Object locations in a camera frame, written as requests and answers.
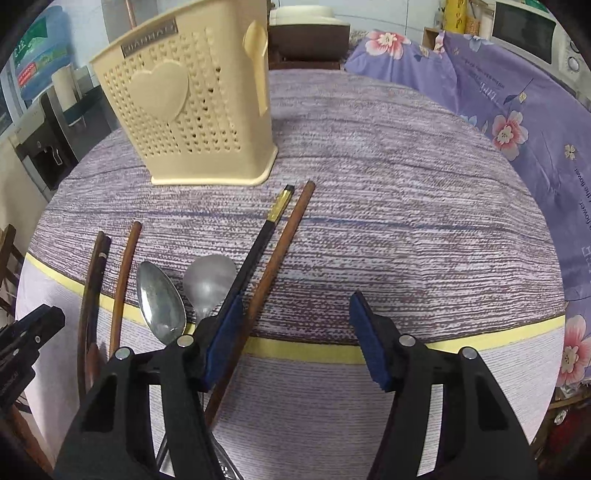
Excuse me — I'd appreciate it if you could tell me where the dark wooden spoon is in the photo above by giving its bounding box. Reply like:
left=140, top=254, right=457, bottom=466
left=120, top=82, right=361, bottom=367
left=85, top=236, right=113, bottom=388

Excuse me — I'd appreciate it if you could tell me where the white and brown rice cooker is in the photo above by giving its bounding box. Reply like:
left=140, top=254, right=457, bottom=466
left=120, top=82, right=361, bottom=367
left=268, top=4, right=352, bottom=62

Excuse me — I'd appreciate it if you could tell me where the matte grey spoon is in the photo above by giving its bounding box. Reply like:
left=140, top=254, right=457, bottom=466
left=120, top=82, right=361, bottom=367
left=183, top=254, right=238, bottom=326

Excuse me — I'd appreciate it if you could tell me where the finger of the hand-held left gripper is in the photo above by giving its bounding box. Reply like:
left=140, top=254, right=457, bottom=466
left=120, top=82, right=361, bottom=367
left=0, top=305, right=66, bottom=357
left=0, top=343, right=43, bottom=370

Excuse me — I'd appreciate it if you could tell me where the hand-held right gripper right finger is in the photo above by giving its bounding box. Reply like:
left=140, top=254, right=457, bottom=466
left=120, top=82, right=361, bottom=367
left=348, top=290, right=541, bottom=480

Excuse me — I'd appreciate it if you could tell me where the cream perforated utensil holder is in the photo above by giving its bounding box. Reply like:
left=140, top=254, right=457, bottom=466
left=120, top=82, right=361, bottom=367
left=89, top=0, right=279, bottom=186

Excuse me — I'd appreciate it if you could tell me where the blue water bottle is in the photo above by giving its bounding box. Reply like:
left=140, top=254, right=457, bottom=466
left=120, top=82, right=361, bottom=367
left=9, top=4, right=75, bottom=102

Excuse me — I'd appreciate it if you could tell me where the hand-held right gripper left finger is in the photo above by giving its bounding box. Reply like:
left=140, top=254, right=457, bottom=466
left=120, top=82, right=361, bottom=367
left=54, top=292, right=245, bottom=480

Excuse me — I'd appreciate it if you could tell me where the white paper cup stack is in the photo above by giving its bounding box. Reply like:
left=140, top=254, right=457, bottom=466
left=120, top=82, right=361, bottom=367
left=51, top=65, right=77, bottom=116

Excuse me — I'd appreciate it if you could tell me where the white water dispenser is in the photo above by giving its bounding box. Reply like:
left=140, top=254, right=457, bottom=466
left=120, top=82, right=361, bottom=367
left=0, top=88, right=93, bottom=204

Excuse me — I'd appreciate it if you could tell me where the striped purple tablecloth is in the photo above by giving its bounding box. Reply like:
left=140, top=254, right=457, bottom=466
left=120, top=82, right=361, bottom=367
left=14, top=68, right=568, bottom=480

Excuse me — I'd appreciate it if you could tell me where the shiny metal spoon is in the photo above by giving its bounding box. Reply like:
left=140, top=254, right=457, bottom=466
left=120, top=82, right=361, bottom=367
left=136, top=261, right=188, bottom=347

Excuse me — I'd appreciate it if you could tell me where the yellow roll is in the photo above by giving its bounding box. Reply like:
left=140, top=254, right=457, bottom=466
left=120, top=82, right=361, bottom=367
left=443, top=0, right=467, bottom=33

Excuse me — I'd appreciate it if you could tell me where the black chopstick with gold band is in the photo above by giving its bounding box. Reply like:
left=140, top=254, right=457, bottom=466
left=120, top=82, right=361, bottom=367
left=217, top=185, right=296, bottom=319

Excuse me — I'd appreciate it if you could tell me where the white microwave oven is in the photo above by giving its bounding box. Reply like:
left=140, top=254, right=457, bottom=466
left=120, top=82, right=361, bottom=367
left=489, top=0, right=587, bottom=88

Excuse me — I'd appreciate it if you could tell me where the purple floral cloth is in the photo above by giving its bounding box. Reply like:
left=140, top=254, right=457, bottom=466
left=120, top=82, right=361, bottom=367
left=344, top=28, right=591, bottom=388

